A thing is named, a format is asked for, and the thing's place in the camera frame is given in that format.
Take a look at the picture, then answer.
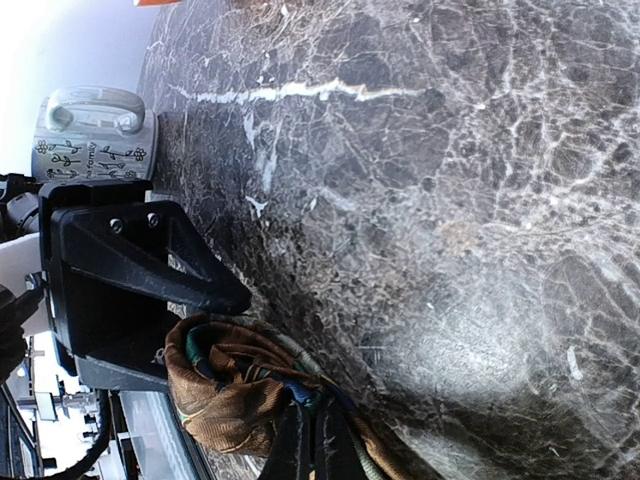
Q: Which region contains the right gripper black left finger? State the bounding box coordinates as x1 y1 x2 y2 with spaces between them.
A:
258 400 314 480

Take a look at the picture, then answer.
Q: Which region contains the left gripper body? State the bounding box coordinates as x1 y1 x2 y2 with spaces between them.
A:
39 180 170 393

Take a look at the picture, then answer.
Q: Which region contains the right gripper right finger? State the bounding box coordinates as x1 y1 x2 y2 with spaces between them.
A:
314 397 366 480

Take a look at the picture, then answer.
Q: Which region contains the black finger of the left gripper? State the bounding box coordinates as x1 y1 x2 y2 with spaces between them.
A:
51 201 252 315

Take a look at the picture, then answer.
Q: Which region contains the camouflage patterned necktie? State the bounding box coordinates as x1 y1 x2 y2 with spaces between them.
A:
164 314 440 479

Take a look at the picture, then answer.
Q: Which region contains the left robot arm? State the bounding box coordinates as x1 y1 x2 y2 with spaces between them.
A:
1 175 251 391

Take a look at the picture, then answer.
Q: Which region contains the patterned mug with orange liquid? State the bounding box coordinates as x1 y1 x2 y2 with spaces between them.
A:
31 86 159 182

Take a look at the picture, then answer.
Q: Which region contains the white and orange bowl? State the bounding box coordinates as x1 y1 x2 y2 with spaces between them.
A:
132 0 182 7

